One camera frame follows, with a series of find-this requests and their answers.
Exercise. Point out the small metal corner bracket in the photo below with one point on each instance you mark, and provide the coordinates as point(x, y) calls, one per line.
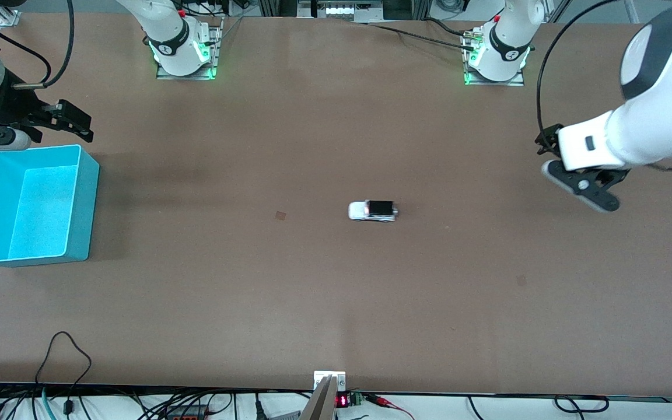
point(8, 17)

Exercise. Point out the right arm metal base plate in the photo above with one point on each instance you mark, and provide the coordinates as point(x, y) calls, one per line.
point(184, 76)

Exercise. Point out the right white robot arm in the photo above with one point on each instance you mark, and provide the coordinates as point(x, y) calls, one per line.
point(170, 35)

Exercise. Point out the white power strip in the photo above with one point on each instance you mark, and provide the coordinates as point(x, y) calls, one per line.
point(345, 10)

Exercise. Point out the turquoise plastic bin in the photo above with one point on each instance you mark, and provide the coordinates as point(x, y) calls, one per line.
point(38, 204)

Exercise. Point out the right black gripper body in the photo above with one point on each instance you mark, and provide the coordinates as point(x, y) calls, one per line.
point(14, 105)

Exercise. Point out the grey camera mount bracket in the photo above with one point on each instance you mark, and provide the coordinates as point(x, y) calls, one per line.
point(329, 385)

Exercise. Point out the orange power strip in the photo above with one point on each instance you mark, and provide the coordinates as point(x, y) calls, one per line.
point(187, 415)

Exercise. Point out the red digit display module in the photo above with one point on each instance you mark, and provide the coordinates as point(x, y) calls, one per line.
point(345, 401)

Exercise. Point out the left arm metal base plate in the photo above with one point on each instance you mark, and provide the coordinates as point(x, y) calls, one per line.
point(511, 83)

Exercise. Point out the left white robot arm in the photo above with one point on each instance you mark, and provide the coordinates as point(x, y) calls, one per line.
point(657, 128)

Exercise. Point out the white jeep toy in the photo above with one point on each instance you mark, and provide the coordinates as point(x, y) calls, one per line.
point(365, 211)

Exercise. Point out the aluminium frame rack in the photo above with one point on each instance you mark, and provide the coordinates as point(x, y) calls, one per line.
point(277, 7)

